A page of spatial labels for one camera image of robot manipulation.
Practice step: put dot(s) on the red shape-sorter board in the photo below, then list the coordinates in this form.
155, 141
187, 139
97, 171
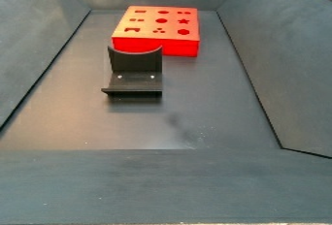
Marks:
151, 27

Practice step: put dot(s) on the black curved bracket stand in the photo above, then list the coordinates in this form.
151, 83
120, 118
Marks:
135, 72

